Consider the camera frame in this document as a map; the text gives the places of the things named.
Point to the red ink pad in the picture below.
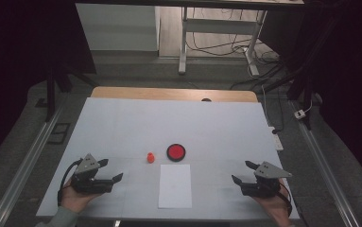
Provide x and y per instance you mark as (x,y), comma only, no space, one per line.
(176,152)

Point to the white cabinet panel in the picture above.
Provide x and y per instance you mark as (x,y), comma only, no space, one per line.
(115,28)

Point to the person's left hand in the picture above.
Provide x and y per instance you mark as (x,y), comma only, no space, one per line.
(74,198)

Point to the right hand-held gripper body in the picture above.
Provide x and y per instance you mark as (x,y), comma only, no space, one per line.
(262,186)

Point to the black metal stand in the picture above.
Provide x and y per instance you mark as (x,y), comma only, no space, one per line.
(51,94)
(304,85)

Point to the white power strip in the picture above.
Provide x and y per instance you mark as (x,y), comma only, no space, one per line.
(277,140)

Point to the dark curtain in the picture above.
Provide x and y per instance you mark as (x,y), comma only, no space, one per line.
(18,56)
(352,63)

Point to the white paper sheet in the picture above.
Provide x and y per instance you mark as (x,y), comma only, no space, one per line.
(175,189)

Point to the small white adapter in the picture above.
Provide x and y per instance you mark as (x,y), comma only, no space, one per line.
(299,114)

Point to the orange stamp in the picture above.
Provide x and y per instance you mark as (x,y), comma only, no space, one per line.
(150,157)

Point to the black floor plate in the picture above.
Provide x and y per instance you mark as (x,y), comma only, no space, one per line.
(59,133)

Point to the metal floor rail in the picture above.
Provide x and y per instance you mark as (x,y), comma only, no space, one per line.
(27,167)
(323,170)

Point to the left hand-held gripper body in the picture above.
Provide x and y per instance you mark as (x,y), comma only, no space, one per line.
(89,184)

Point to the person's right hand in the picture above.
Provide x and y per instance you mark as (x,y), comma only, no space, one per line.
(274,208)

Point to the white desk frame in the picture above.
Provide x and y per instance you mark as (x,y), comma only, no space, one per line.
(219,26)

